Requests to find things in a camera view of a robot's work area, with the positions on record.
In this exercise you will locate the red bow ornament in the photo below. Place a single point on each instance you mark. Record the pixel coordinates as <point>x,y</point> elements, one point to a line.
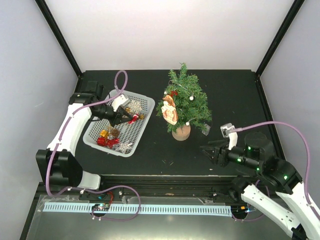
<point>110,143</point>

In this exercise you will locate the silver star ornament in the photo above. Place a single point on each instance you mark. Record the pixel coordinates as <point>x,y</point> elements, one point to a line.
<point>124,146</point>

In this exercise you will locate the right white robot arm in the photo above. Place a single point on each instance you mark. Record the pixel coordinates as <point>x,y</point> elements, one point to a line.
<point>299,221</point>

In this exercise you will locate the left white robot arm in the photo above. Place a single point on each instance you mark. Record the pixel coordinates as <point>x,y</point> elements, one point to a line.
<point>57,163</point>

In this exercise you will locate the light blue cable duct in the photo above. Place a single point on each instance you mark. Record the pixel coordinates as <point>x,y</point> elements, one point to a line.
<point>143,209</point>

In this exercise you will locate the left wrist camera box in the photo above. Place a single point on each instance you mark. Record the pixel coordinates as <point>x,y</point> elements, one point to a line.
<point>120,101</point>

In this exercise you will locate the gold gift box ornament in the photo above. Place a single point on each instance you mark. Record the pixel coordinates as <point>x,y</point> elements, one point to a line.
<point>104,134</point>

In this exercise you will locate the red berry sprig ornament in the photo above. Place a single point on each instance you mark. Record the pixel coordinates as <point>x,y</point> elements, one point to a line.
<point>173,93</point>

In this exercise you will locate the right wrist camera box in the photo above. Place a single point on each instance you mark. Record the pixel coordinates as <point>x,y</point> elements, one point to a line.
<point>228,132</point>

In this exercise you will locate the white plastic basket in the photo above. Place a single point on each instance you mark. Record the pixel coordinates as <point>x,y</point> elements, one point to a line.
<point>128,132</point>

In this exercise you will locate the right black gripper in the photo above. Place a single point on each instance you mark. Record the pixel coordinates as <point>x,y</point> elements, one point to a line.
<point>216,151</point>

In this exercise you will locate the brown pine cone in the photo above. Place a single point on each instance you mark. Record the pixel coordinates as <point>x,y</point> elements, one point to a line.
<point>115,133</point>
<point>141,117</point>

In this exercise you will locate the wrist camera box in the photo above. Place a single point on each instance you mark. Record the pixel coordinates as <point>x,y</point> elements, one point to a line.
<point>120,101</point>
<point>228,132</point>

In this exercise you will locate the white wooden snowflake ornament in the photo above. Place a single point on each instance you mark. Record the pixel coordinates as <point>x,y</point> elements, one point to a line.
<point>135,106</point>

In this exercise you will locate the red gift box ornament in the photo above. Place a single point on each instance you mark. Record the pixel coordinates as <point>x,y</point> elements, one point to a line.
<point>102,141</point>

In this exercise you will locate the small circuit board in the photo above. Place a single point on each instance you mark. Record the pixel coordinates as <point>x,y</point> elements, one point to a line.
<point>100,207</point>

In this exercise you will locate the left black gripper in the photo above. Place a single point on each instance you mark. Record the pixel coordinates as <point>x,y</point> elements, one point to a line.
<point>118,119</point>

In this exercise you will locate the red santa figure ornament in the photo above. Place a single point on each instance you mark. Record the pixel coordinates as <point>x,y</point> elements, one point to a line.
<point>135,117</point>

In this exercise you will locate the small green christmas tree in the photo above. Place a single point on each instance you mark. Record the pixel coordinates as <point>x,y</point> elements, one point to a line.
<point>191,103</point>

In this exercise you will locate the wooden bauble ornament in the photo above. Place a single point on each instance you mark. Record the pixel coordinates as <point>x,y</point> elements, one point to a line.
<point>169,111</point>

